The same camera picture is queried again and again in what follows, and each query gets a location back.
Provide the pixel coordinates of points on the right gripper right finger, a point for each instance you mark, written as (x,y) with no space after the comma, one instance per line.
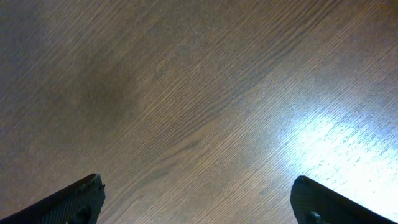
(314,203)

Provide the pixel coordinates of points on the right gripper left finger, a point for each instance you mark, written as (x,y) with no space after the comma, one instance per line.
(80,202)

